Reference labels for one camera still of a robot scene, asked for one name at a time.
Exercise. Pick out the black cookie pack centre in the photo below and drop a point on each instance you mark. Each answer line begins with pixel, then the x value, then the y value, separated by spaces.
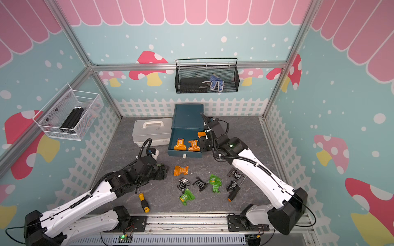
pixel 200 184

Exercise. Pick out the black cookie pack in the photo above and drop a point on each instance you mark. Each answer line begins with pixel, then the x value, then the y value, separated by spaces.
pixel 183 184
pixel 200 184
pixel 233 186
pixel 235 174

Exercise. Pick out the grey plastic toolbox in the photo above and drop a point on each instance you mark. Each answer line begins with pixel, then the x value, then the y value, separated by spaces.
pixel 159 130

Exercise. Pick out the orange black screwdriver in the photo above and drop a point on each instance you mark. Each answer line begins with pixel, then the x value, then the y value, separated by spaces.
pixel 234 193

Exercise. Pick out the yellow black screwdriver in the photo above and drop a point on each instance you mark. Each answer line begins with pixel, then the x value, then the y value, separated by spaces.
pixel 144 203

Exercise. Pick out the green cookie pack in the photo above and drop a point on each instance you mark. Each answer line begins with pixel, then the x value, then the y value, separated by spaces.
pixel 216 183
pixel 186 196

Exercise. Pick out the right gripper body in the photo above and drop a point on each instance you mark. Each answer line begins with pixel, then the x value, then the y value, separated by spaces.
pixel 205 145

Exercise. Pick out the white wire wall basket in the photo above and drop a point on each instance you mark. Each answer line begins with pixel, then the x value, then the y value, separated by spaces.
pixel 50 118

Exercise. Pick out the teal drawer cabinet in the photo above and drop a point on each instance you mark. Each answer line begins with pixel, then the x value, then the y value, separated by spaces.
pixel 187 123

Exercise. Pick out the green cookie pack right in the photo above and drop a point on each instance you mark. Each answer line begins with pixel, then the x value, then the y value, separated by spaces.
pixel 216 183

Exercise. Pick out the blue white item in basket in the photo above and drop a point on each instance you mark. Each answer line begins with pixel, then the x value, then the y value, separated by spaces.
pixel 214 83

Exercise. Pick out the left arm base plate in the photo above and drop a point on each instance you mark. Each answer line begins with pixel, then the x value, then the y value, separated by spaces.
pixel 136 224

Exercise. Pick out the black cookie pack far right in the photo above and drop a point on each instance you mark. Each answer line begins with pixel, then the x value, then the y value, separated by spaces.
pixel 235 174

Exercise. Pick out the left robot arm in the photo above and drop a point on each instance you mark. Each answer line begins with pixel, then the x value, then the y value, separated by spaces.
pixel 67 223

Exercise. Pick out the black cookie pack left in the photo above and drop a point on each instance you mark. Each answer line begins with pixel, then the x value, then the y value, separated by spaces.
pixel 183 184

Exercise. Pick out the green cookie pack front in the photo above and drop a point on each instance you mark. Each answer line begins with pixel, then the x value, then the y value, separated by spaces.
pixel 186 196

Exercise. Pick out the black box in white basket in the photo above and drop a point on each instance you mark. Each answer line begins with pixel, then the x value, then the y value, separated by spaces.
pixel 72 120

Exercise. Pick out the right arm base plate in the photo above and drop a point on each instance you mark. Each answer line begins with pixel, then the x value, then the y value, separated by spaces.
pixel 238 223

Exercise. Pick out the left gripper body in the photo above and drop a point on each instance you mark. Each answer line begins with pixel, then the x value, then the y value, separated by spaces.
pixel 158 173

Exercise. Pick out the small green circuit board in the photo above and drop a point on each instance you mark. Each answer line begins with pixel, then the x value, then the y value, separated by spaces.
pixel 124 239

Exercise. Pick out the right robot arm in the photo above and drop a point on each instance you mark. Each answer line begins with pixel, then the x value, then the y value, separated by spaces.
pixel 287 204

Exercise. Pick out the black wire wall basket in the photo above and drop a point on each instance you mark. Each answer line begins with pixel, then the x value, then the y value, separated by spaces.
pixel 225 68

